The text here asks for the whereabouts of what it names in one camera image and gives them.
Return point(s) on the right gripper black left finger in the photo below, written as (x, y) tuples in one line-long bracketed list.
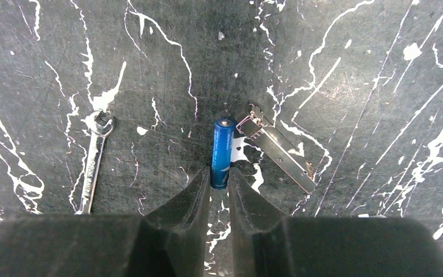
[(169, 241)]

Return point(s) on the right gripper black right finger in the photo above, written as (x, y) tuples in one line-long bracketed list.
[(267, 242)]

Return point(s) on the blue battery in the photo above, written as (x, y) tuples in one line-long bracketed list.
[(221, 153)]

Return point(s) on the silver battery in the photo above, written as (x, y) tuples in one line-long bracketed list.
[(252, 124)]

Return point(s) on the silver wrench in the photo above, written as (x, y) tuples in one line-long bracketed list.
[(101, 125)]

